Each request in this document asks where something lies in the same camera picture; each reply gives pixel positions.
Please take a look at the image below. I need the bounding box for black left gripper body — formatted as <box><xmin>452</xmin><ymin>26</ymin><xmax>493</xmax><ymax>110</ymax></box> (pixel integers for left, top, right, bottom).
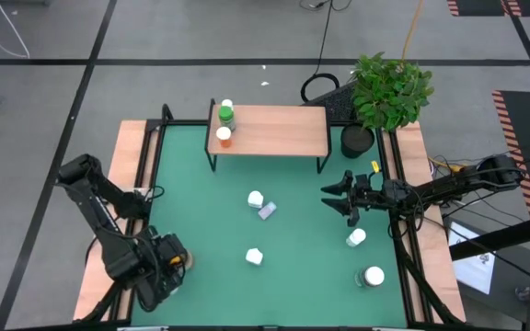
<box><xmin>134</xmin><ymin>232</ymin><xmax>190</xmax><ymax>314</ymax></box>

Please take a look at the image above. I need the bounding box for green leafy plant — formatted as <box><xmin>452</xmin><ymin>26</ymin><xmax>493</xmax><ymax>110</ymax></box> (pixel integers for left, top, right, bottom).
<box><xmin>350</xmin><ymin>51</ymin><xmax>435</xmax><ymax>133</ymax></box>

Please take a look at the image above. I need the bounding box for black plant pot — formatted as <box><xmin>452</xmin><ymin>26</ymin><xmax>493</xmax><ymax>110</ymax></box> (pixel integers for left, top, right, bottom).
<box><xmin>340</xmin><ymin>122</ymin><xmax>376</xmax><ymax>160</ymax></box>

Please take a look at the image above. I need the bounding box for white Melatonin bottle blue label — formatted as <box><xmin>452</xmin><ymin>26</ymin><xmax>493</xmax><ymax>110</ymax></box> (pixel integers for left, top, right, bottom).
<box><xmin>245</xmin><ymin>247</ymin><xmax>265</xmax><ymax>267</ymax></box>

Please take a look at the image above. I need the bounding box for green table mat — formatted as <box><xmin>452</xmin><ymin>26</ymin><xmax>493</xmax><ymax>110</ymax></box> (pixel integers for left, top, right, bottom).
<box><xmin>129</xmin><ymin>123</ymin><xmax>409</xmax><ymax>328</ymax></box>

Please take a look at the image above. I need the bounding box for yellow power plug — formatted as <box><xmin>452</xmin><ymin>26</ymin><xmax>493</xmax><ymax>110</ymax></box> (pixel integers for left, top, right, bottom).
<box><xmin>428</xmin><ymin>155</ymin><xmax>468</xmax><ymax>175</ymax></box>

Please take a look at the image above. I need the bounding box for black perforated panel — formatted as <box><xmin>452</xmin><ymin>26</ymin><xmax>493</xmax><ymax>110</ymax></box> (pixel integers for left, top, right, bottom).
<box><xmin>301</xmin><ymin>81</ymin><xmax>363</xmax><ymax>126</ymax></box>

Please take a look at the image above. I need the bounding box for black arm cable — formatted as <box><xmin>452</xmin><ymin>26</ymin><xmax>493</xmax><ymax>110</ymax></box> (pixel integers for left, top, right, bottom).
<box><xmin>143</xmin><ymin>185</ymin><xmax>166</xmax><ymax>202</ymax></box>

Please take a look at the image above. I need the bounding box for green cap bottle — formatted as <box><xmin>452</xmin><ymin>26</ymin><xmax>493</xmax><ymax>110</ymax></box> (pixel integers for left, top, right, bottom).
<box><xmin>217</xmin><ymin>105</ymin><xmax>237</xmax><ymax>132</ymax></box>

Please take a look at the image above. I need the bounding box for orange bottle white cap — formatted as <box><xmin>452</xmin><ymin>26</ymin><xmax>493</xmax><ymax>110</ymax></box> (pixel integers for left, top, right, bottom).
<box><xmin>215</xmin><ymin>126</ymin><xmax>233</xmax><ymax>149</ymax></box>

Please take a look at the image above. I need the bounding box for brown bottle yellow cap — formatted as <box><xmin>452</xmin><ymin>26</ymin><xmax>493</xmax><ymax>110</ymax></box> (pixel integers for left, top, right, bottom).
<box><xmin>167</xmin><ymin>250</ymin><xmax>196</xmax><ymax>272</ymax></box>

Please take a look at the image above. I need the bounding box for yellow floor cable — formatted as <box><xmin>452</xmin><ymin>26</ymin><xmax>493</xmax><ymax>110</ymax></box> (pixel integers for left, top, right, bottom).
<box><xmin>400</xmin><ymin>0</ymin><xmax>427</xmax><ymax>61</ymax></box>

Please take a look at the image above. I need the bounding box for white paper sheet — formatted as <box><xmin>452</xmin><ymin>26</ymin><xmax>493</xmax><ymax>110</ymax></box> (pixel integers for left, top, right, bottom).
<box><xmin>447</xmin><ymin>222</ymin><xmax>496</xmax><ymax>295</ymax></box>

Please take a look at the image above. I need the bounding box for clear jar white lid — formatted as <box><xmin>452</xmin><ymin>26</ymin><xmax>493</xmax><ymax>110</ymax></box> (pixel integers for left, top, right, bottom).
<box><xmin>354</xmin><ymin>265</ymin><xmax>386</xmax><ymax>289</ymax></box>

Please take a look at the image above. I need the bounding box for white bottle square body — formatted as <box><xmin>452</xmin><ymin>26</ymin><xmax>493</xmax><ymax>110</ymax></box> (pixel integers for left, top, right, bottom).
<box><xmin>247</xmin><ymin>189</ymin><xmax>265</xmax><ymax>210</ymax></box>

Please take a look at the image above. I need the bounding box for slim white bottle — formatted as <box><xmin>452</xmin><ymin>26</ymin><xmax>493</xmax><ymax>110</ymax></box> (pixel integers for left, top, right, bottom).
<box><xmin>345</xmin><ymin>227</ymin><xmax>368</xmax><ymax>248</ymax></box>

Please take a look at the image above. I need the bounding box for thin black floor cable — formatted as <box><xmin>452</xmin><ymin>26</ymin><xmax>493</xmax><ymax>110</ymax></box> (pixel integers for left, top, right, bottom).
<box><xmin>299</xmin><ymin>0</ymin><xmax>353</xmax><ymax>13</ymax></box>

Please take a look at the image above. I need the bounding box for white floor cable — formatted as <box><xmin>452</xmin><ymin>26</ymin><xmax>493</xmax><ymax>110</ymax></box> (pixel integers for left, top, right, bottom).
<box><xmin>0</xmin><ymin>0</ymin><xmax>31</xmax><ymax>60</ymax></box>

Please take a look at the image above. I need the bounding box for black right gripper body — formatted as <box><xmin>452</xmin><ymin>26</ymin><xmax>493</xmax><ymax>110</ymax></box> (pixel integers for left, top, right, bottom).
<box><xmin>345</xmin><ymin>169</ymin><xmax>393</xmax><ymax>228</ymax></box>

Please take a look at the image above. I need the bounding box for black coiled floor cable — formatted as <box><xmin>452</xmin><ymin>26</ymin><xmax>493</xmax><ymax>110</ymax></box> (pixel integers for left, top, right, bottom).
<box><xmin>299</xmin><ymin>0</ymin><xmax>341</xmax><ymax>103</ymax></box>

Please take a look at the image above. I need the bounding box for wooden shelf black metal frame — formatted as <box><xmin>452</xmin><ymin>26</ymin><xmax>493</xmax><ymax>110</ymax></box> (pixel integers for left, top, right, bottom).
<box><xmin>203</xmin><ymin>97</ymin><xmax>333</xmax><ymax>175</ymax></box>

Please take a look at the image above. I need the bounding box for black aluminium frame rail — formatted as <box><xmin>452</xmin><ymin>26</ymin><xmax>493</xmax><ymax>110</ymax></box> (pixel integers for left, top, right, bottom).
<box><xmin>78</xmin><ymin>103</ymin><xmax>174</xmax><ymax>323</ymax></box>
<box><xmin>377</xmin><ymin>128</ymin><xmax>467</xmax><ymax>325</ymax></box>
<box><xmin>147</xmin><ymin>118</ymin><xmax>381</xmax><ymax>129</ymax></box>

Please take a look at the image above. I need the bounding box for black beam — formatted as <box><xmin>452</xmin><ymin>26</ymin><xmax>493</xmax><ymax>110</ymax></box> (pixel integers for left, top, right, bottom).
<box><xmin>448</xmin><ymin>211</ymin><xmax>530</xmax><ymax>262</ymax></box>

